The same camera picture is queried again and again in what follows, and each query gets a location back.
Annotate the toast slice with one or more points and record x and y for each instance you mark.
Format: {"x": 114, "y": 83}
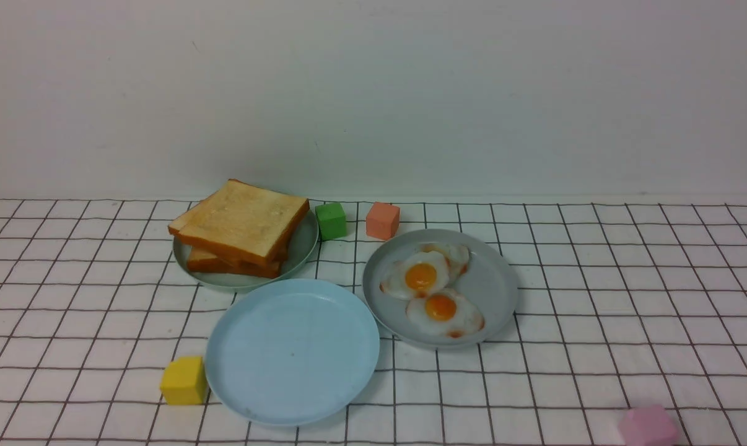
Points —
{"x": 241, "y": 223}
{"x": 282, "y": 253}
{"x": 206, "y": 262}

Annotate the fried egg moved to sandwich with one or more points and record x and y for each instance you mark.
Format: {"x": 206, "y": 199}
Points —
{"x": 420, "y": 275}

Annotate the salmon orange cube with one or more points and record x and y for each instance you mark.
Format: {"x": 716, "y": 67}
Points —
{"x": 382, "y": 221}

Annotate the green cube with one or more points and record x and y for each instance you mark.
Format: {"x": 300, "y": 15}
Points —
{"x": 331, "y": 220}

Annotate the back fried egg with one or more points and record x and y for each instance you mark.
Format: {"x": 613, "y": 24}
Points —
{"x": 457, "y": 257}

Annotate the fried egg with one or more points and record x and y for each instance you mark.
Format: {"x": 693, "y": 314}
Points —
{"x": 446, "y": 313}
{"x": 457, "y": 257}

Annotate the green plate with bread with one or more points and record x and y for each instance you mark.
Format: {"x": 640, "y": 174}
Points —
{"x": 300, "y": 248}

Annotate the grey plate with eggs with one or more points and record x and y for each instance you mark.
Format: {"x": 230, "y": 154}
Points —
{"x": 490, "y": 283}

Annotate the front fried egg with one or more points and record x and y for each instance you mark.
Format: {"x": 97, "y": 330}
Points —
{"x": 446, "y": 313}

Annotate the light blue plate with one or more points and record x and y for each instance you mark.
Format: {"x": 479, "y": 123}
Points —
{"x": 292, "y": 352}

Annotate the yellow cube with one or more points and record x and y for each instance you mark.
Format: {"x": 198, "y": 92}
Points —
{"x": 184, "y": 381}

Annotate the pink cube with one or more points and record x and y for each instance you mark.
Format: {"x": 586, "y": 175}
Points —
{"x": 648, "y": 425}

